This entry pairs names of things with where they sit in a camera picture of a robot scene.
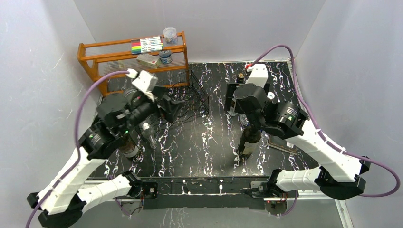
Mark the dark wine bottle left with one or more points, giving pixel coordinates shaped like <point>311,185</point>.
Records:
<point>129,149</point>

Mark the square clear liquor bottle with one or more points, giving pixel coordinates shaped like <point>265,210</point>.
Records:
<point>240,79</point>

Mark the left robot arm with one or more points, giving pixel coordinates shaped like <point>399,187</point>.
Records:
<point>64,201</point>

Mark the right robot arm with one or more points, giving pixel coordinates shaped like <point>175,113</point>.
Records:
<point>337,175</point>

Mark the small blue tin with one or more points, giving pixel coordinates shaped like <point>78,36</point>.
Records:
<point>165,56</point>

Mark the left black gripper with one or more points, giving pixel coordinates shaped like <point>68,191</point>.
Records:
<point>172,107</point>

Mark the pack of coloured markers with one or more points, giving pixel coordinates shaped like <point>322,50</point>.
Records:
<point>146,45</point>

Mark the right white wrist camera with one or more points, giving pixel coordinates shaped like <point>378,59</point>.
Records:
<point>258,75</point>

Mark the small white cardboard box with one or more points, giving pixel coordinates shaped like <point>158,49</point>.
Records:
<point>149,60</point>

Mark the dark wine bottle white label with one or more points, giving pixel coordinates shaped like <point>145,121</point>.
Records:
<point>248,142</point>

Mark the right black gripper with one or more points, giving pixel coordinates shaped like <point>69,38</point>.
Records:
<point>230,88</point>

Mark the clear plastic round container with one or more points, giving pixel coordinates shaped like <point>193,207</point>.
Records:
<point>170,35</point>

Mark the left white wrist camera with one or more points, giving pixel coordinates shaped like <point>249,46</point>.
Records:
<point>143,81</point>

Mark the orange wooden shelf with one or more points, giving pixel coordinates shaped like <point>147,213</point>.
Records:
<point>99,59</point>

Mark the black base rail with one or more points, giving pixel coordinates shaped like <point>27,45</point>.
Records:
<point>209,192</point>

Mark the clear bottle red label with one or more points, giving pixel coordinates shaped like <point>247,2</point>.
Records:
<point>148,132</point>

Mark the dark hardcover book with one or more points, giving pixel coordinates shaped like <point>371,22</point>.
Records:
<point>282,145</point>

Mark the black wire wine rack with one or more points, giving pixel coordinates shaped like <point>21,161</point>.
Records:
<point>185,87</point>

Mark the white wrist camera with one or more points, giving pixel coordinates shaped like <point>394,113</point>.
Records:
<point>143,81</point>
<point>258,75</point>

